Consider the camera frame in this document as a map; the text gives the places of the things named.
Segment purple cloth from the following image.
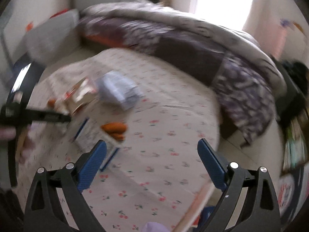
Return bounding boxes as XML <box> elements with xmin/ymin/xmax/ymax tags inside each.
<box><xmin>141</xmin><ymin>221</ymin><xmax>171</xmax><ymax>232</ymax></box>

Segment pink white foam board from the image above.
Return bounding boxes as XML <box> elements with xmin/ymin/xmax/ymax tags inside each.
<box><xmin>244</xmin><ymin>17</ymin><xmax>307</xmax><ymax>61</ymax></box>

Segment wooden bookshelf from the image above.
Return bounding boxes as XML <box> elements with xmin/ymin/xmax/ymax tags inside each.
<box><xmin>280</xmin><ymin>106</ymin><xmax>309</xmax><ymax>220</ymax></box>

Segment window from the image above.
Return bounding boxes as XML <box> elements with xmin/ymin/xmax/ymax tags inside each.
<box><xmin>193</xmin><ymin>0</ymin><xmax>256</xmax><ymax>29</ymax></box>

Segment person's left hand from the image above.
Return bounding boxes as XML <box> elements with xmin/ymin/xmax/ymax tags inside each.
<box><xmin>0</xmin><ymin>128</ymin><xmax>17</xmax><ymax>141</ymax></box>

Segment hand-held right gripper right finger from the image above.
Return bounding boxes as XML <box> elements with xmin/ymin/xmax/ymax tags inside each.
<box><xmin>197</xmin><ymin>138</ymin><xmax>282</xmax><ymax>232</ymax></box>

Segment red cloth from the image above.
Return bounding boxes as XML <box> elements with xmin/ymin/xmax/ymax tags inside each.
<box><xmin>49</xmin><ymin>8</ymin><xmax>70</xmax><ymax>17</ymax></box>

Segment torn red white paper cup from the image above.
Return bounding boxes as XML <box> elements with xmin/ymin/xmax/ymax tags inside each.
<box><xmin>54</xmin><ymin>77</ymin><xmax>98</xmax><ymax>115</ymax></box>

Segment black clothing pile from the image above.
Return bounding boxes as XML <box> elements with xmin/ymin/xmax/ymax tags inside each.
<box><xmin>281</xmin><ymin>61</ymin><xmax>308</xmax><ymax>87</ymax></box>

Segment light blue paper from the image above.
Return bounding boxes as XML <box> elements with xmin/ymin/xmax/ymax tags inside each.
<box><xmin>95</xmin><ymin>71</ymin><xmax>143</xmax><ymax>110</ymax></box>

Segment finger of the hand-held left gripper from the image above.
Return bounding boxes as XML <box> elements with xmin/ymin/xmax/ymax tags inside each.
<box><xmin>24</xmin><ymin>108</ymin><xmax>72</xmax><ymax>124</ymax></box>

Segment purple patterned blanket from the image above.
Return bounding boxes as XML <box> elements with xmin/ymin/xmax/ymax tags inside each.
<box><xmin>80</xmin><ymin>19</ymin><xmax>278</xmax><ymax>147</ymax></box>

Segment orange peel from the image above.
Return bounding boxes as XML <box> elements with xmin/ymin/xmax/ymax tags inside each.
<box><xmin>101</xmin><ymin>122</ymin><xmax>128</xmax><ymax>141</ymax></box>

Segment white blue box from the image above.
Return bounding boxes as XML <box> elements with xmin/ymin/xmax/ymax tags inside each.
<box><xmin>72</xmin><ymin>117</ymin><xmax>121</xmax><ymax>172</ymax></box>

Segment cherry print tablecloth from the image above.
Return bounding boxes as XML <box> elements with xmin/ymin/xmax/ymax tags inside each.
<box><xmin>14</xmin><ymin>48</ymin><xmax>221</xmax><ymax>232</ymax></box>

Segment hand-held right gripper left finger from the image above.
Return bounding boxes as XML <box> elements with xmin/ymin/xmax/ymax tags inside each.
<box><xmin>23</xmin><ymin>140</ymin><xmax>107</xmax><ymax>232</ymax></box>

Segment row of books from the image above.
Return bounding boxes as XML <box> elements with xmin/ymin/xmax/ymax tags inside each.
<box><xmin>282</xmin><ymin>116</ymin><xmax>306</xmax><ymax>172</ymax></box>

